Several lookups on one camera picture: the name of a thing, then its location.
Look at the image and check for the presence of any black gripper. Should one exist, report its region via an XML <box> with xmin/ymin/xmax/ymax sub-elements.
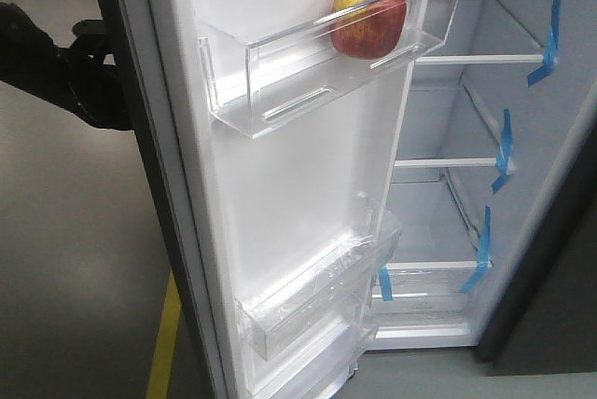
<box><xmin>1</xmin><ymin>2</ymin><xmax>132</xmax><ymax>131</ymax></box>

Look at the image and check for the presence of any fridge door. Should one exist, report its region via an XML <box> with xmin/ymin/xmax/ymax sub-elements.
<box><xmin>90</xmin><ymin>0</ymin><xmax>470</xmax><ymax>399</ymax></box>

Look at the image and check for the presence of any red yellow apple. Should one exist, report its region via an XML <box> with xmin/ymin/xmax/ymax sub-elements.
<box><xmin>330</xmin><ymin>0</ymin><xmax>408</xmax><ymax>60</ymax></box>

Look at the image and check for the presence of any clear fridge crisper drawer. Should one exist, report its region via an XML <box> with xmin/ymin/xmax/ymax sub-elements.
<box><xmin>371</xmin><ymin>261</ymin><xmax>476</xmax><ymax>314</ymax></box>

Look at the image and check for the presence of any dark grey side-by-side fridge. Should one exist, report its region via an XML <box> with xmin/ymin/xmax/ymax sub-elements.
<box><xmin>371</xmin><ymin>0</ymin><xmax>596</xmax><ymax>376</ymax></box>

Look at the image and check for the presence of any clear middle door bin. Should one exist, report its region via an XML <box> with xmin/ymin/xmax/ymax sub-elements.
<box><xmin>199</xmin><ymin>0</ymin><xmax>459</xmax><ymax>139</ymax></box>

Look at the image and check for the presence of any clear door bin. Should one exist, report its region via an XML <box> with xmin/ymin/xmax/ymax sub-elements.
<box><xmin>199</xmin><ymin>0</ymin><xmax>459</xmax><ymax>139</ymax></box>
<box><xmin>237</xmin><ymin>193</ymin><xmax>403</xmax><ymax>361</ymax></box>

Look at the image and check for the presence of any clear lower door bin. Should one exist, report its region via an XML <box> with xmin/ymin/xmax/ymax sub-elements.
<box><xmin>237</xmin><ymin>193</ymin><xmax>403</xmax><ymax>361</ymax></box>

